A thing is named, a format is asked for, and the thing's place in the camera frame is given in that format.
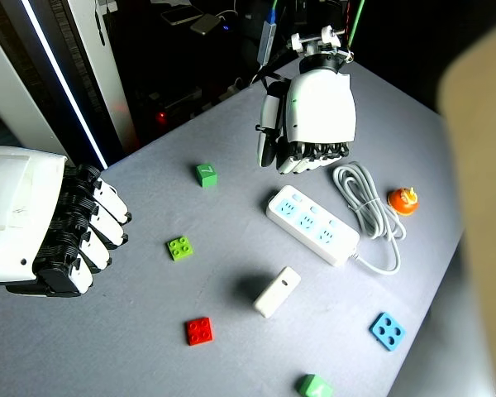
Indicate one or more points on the red building brick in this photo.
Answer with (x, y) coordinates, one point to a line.
(199, 332)

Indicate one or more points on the grey table cloth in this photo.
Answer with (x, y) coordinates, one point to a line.
(128, 289)

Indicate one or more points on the white cabinet panel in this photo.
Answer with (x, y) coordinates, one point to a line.
(115, 95)

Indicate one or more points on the dark grey power bank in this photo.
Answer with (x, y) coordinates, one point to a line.
(206, 24)

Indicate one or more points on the white charger adapter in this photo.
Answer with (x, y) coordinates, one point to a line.
(277, 291)

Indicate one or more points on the lime green building brick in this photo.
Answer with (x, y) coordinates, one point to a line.
(179, 249)

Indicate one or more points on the green cube with number seven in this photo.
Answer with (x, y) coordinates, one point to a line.
(206, 177)

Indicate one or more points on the grey hanging adapter box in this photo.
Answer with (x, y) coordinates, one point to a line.
(266, 41)

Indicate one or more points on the beige blurred panel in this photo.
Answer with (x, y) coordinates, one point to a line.
(487, 165)

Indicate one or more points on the black smartphone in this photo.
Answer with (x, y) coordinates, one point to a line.
(182, 15)

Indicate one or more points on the orange toy fruit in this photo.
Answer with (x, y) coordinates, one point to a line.
(401, 204)

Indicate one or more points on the white light strip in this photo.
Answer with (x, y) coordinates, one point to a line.
(65, 82)

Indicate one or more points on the blue four-hole block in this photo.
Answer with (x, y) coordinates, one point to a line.
(387, 331)

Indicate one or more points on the white power strip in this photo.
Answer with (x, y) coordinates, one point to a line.
(314, 231)

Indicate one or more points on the green cube with white letter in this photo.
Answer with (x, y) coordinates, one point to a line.
(312, 386)

